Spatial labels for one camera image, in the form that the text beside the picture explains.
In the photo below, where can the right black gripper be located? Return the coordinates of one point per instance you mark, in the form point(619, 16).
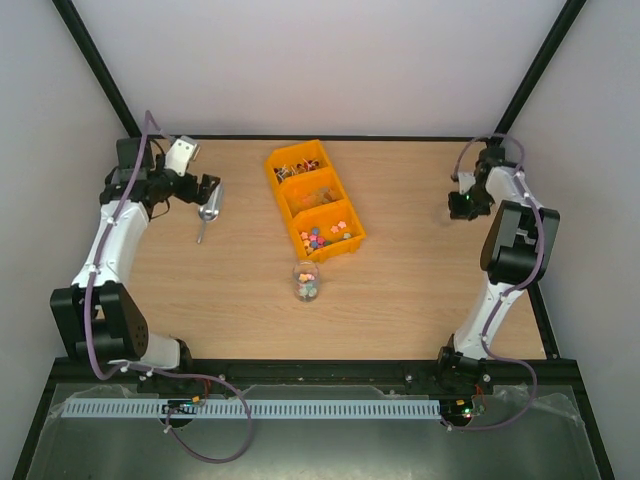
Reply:
point(461, 206)

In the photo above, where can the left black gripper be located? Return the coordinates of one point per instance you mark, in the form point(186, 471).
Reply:
point(206, 189)

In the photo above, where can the metal scoop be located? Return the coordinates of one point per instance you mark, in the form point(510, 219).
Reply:
point(210, 211)

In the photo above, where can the yellow bin with lollipops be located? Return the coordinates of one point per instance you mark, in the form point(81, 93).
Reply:
point(300, 167)

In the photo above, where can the yellow bin with star candies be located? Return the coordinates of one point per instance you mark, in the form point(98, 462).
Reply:
point(327, 231)

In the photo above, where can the clear glass jar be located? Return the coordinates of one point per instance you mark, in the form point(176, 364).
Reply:
point(306, 279)

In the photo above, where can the clear glass jar lid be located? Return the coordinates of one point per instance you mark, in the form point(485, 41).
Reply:
point(441, 217)

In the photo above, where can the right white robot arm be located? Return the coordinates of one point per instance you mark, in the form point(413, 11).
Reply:
point(515, 255)

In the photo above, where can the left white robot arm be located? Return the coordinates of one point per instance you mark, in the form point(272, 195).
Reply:
point(98, 320)

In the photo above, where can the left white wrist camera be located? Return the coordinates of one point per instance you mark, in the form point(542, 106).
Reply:
point(182, 151)

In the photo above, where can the black mounting rail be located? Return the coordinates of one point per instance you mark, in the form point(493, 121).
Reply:
point(404, 377)

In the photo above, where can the grey slotted cable duct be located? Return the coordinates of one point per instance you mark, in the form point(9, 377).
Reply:
point(259, 409)

